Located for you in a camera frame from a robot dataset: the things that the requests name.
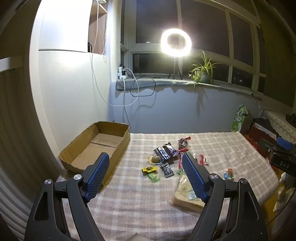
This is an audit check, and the brown egg vacuum pack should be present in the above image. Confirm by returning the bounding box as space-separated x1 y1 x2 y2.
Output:
147 155 161 165

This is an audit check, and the dark green candy packet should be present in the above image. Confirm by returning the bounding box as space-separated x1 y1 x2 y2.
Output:
177 169 185 176

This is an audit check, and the green snack bag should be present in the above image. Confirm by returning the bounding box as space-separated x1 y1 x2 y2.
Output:
231 105 250 132

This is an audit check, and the clear red date pack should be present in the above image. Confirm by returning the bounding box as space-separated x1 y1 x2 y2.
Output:
178 137 191 150
178 153 209 169

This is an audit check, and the light green candy wrapper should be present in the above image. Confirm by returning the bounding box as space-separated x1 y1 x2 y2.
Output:
147 173 160 183

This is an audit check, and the potted spider plant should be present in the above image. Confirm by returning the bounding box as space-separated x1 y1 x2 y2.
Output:
188 50 220 86

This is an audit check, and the Snickers bar English label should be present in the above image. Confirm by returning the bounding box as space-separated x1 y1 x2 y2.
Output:
163 142 180 158

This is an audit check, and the Snickers bar Chinese label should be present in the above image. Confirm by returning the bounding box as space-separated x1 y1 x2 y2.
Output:
154 147 171 163

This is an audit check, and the plaid beige tablecloth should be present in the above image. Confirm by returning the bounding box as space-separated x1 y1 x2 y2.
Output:
88 132 278 240

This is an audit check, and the ring light tripod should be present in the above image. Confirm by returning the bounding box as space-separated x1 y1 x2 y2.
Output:
168 57 183 80

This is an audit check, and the white power strip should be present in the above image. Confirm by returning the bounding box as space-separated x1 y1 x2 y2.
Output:
117 66 127 79

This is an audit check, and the small colourful candy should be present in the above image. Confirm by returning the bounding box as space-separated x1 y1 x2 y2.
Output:
224 168 234 181

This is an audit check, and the white charging cable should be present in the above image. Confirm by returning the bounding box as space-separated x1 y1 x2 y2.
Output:
90 0 140 108

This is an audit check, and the black cable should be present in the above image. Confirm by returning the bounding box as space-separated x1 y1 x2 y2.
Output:
123 67 157 98

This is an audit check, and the yellow candy packet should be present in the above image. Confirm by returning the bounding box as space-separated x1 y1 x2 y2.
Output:
142 166 158 176

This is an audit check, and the lace covered side table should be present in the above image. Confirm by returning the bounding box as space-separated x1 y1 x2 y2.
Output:
264 110 296 144

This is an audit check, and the brown cardboard box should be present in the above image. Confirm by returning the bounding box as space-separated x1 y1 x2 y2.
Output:
59 121 130 186

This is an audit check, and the grey windowsill mat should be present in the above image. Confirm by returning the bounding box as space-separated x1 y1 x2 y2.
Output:
115 77 263 100

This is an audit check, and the clear packaged bread slice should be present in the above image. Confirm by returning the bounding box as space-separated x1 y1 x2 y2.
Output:
172 174 205 213

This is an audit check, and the black patterned snack packet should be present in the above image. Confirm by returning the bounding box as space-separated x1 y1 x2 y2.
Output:
159 163 175 178

